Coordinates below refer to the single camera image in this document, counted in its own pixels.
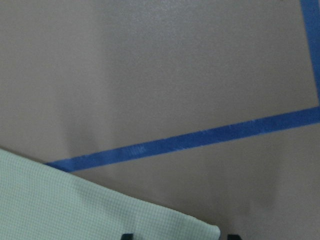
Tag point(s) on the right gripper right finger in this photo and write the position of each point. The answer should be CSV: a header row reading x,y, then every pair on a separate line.
x,y
233,237

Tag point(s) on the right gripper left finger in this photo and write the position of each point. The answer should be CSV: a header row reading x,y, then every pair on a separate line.
x,y
127,236

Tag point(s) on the olive green long-sleeve shirt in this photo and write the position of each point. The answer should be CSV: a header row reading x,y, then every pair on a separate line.
x,y
39,202

